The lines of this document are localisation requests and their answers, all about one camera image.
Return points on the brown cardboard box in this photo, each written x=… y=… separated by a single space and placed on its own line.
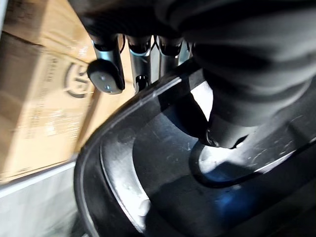
x=47 y=91

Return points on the black plastic housing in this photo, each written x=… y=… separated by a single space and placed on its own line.
x=172 y=158

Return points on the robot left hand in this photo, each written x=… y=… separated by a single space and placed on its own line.
x=237 y=49

